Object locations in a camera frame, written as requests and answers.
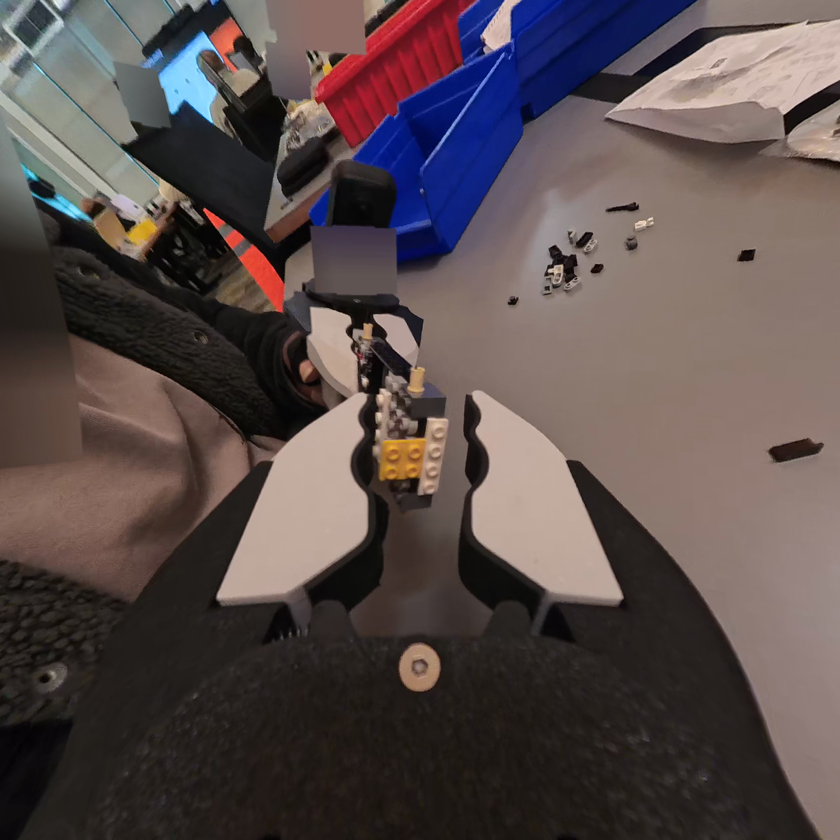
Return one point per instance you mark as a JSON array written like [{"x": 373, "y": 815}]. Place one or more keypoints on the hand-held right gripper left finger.
[{"x": 295, "y": 525}]

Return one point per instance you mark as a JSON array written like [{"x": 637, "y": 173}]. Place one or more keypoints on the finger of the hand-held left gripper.
[
  {"x": 400, "y": 334},
  {"x": 331, "y": 361}
]

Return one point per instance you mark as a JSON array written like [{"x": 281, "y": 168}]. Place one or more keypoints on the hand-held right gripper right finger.
[{"x": 538, "y": 525}]

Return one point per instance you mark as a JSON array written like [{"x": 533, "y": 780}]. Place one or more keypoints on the toy brick car chassis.
[{"x": 426, "y": 407}]

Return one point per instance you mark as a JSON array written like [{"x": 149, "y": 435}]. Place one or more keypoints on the yellow hinge brick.
[{"x": 401, "y": 459}]

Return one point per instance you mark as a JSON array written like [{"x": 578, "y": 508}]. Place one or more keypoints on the black small slope brick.
[{"x": 795, "y": 450}]

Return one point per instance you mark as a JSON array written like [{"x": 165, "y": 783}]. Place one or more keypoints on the person's left forearm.
[{"x": 256, "y": 354}]

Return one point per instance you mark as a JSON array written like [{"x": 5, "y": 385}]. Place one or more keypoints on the grey desk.
[{"x": 656, "y": 394}]

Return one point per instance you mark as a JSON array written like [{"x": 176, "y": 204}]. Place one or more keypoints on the person's left hand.
[{"x": 308, "y": 374}]

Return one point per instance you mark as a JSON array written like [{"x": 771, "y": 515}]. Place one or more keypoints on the black zip case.
[{"x": 302, "y": 164}]

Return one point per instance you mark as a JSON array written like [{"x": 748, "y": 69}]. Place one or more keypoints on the orange striped barrier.
[{"x": 262, "y": 275}]

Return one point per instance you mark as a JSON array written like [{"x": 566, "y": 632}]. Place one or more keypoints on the red storage bin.
[{"x": 394, "y": 72}]

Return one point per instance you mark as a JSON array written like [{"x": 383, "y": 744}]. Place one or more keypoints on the black panel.
[{"x": 210, "y": 170}]

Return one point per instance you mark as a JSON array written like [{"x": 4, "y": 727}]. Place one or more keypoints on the person's beige top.
[{"x": 131, "y": 492}]

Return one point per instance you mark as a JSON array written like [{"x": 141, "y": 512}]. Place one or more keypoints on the person's black fleece jacket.
[{"x": 164, "y": 341}]

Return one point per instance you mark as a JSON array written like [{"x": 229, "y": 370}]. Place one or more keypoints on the scattered small brick pieces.
[{"x": 561, "y": 269}]

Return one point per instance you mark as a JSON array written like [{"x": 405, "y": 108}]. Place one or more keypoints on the background work table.
[{"x": 170, "y": 249}]

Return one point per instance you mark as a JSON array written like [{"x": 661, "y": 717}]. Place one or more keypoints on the computer monitor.
[{"x": 180, "y": 85}]

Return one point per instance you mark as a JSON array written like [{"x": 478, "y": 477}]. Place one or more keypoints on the yellow storage bin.
[{"x": 143, "y": 233}]

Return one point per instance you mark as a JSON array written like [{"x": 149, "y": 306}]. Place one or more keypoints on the printed paper sheet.
[{"x": 502, "y": 23}]

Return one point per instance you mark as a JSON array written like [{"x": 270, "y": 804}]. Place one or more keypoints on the white printed paper bag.
[{"x": 709, "y": 92}]

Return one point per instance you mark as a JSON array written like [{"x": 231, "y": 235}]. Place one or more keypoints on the clear bag of black pieces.
[{"x": 814, "y": 138}]

